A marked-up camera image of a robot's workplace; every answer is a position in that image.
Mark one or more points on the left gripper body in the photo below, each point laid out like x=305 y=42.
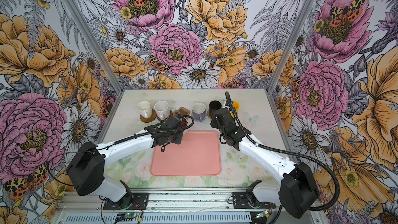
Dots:
x=175 y=137

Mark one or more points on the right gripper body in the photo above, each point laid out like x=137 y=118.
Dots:
x=215 y=124

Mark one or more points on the black mug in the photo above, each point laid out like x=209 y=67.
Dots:
x=214 y=106

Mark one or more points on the dark brown round coaster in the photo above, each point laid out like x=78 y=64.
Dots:
x=163 y=120

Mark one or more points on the yellow mug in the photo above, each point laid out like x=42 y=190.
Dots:
x=236 y=106

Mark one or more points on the brown paw shaped coaster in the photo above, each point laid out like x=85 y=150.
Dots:
x=181 y=112

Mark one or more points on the white lavender mug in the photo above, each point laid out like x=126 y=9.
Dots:
x=199 y=112

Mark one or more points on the red inside mug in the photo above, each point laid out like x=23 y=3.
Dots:
x=183 y=122

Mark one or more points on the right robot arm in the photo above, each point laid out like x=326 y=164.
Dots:
x=297 y=188

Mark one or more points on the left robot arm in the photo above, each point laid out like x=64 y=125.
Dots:
x=87 y=168

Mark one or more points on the pink silicone tray mat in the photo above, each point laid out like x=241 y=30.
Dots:
x=197 y=155

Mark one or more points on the left circuit board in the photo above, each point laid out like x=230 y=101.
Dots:
x=128 y=218

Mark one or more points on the circuit board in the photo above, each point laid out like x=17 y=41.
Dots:
x=263 y=214
x=128 y=218

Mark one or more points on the right circuit board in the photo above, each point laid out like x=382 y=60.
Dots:
x=263 y=214

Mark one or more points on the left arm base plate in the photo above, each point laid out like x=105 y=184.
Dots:
x=140 y=200

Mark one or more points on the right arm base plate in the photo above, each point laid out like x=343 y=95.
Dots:
x=240 y=201

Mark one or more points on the aluminium front rail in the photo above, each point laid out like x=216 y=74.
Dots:
x=160 y=200

